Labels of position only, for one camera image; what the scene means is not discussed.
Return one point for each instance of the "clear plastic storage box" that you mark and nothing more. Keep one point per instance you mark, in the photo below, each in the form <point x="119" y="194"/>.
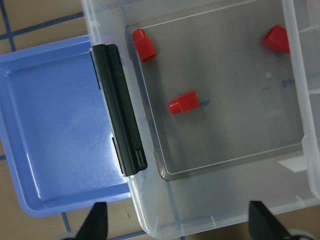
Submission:
<point x="256" y="133"/>

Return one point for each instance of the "red block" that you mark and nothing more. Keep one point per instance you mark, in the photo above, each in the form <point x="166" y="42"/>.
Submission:
<point x="143" y="45"/>
<point x="184" y="103"/>
<point x="276" y="39"/>

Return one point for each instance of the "black box latch handle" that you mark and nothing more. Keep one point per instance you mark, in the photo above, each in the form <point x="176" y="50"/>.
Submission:
<point x="112" y="81"/>

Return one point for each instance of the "blue plastic tray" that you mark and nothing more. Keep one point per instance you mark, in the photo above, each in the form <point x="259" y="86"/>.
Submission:
<point x="55" y="130"/>

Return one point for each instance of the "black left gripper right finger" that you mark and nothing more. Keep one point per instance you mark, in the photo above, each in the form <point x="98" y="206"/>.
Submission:
<point x="263" y="225"/>

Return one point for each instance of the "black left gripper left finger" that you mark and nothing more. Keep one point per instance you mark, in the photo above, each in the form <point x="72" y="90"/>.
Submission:
<point x="94" y="227"/>

